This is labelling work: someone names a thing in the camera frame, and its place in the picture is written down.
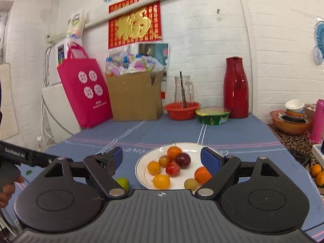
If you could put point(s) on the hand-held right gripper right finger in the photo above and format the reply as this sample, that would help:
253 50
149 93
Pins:
210 160

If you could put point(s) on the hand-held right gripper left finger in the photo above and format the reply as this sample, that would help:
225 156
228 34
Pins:
117 160

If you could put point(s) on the white plate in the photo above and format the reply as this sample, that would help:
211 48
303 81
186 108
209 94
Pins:
186 174

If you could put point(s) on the dark red plum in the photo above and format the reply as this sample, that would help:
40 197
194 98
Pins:
183 160

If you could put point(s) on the brown kiwi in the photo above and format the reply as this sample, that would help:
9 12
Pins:
191 184

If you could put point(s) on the orange tangerine with stem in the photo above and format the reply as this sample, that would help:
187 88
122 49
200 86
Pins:
174 152

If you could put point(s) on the yellow orange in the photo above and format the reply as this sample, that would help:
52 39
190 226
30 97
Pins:
161 181
154 167

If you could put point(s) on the small red yellow apple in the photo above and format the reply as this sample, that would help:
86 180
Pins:
164 160

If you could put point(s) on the person's left hand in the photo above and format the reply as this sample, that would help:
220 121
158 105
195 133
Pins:
7 193

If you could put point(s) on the green printed bowl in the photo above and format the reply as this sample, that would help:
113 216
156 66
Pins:
212 117

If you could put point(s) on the white appliance cabinet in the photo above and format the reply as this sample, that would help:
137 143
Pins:
58 111

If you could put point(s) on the red plastic basin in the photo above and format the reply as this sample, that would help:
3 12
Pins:
181 112

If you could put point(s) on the cardboard box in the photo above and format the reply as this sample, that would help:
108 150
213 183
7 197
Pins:
134 98

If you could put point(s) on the glass pitcher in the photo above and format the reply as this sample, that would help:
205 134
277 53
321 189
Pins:
188 91

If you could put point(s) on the red thermos jug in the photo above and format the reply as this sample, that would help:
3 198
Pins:
235 91

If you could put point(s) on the pink tote bag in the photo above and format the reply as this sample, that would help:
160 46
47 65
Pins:
86 91

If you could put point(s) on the black stick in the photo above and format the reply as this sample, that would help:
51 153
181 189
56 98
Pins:
182 88

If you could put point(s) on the brown patterned cloth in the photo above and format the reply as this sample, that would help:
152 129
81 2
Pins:
293 144

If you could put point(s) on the orange brown basin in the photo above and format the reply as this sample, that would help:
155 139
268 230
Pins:
291 129

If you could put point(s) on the patterned bowl stack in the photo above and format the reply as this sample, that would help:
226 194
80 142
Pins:
293 117

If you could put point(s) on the floral cloth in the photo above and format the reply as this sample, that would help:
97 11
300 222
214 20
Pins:
131 64

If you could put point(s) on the white bowl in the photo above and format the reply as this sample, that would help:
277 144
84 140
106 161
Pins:
295 105

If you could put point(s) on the small orange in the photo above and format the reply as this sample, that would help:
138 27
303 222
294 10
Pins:
320 179
316 170

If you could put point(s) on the white water purifier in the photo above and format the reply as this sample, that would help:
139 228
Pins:
63 55

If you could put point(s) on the pink thermos bottle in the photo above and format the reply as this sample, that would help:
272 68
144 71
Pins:
317 121

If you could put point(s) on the tissue paper pack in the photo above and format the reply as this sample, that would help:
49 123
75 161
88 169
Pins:
76 22

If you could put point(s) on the small blue paper fan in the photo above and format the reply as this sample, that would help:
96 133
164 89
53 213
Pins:
318 55

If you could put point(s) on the large blue paper fan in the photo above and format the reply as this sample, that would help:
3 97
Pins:
320 33

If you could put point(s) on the red gold wall hanging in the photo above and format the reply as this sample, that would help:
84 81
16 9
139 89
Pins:
134 22

